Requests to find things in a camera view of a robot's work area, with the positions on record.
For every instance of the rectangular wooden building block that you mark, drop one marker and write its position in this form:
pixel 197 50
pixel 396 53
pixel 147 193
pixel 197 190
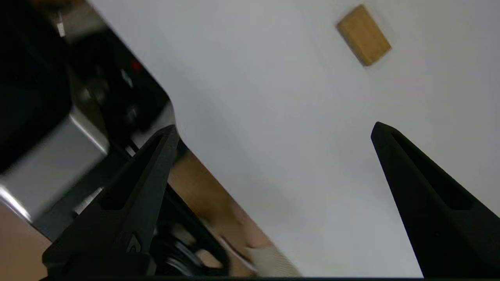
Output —
pixel 363 35

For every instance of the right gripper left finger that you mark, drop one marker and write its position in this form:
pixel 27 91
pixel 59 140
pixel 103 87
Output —
pixel 117 234

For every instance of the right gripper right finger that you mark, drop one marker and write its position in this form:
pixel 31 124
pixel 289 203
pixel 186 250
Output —
pixel 449 234

